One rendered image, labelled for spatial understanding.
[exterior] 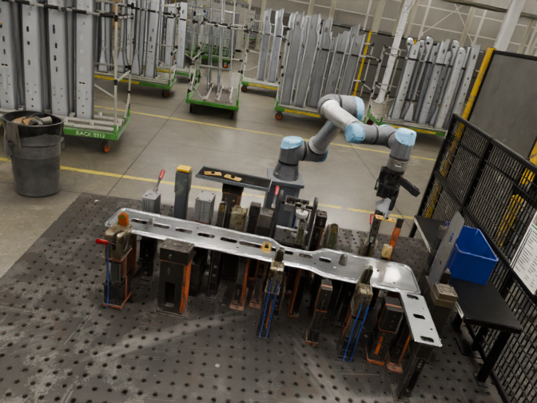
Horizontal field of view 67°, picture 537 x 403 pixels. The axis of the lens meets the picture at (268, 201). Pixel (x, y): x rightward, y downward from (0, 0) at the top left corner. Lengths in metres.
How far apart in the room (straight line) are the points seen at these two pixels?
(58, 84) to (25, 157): 1.84
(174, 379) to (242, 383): 0.24
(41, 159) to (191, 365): 2.98
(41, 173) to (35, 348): 2.72
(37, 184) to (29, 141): 0.43
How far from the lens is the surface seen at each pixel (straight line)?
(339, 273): 1.76
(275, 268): 1.60
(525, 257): 1.91
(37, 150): 4.21
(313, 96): 8.90
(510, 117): 4.09
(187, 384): 1.61
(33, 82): 5.98
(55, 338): 1.79
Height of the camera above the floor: 1.92
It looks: 24 degrees down
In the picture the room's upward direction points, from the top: 11 degrees clockwise
